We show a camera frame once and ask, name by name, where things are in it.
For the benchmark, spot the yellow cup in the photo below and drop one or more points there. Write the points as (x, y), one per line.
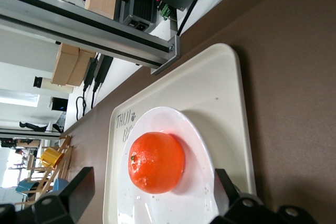
(51, 157)

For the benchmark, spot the wooden cup rack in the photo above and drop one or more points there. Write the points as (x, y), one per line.
(67, 142)

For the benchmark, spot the small black box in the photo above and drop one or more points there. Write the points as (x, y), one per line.
(59, 104)

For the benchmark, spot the aluminium camera mount post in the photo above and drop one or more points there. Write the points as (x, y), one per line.
(78, 32)

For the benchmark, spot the cardboard box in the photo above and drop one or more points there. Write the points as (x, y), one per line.
(63, 64)
(82, 69)

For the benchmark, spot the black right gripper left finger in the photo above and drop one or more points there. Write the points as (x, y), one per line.
(68, 200)

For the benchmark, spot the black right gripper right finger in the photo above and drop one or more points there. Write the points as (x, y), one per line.
(244, 208)

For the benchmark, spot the cream flask black cap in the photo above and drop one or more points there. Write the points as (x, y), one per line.
(55, 85)

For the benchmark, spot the grey power supply unit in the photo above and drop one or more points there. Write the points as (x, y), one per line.
(141, 9)

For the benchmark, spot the green terminal connector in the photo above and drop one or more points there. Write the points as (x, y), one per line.
(165, 11)

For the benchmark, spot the black power adapter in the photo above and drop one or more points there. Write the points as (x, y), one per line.
(103, 69)
(90, 73)

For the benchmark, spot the white round plate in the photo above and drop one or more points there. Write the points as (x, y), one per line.
(183, 208)

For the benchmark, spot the orange fruit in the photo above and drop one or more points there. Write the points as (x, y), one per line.
(156, 162)

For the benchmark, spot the blue bowl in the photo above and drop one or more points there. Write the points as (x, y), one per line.
(61, 184)

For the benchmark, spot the cream bear print tray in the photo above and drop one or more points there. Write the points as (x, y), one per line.
(204, 90)

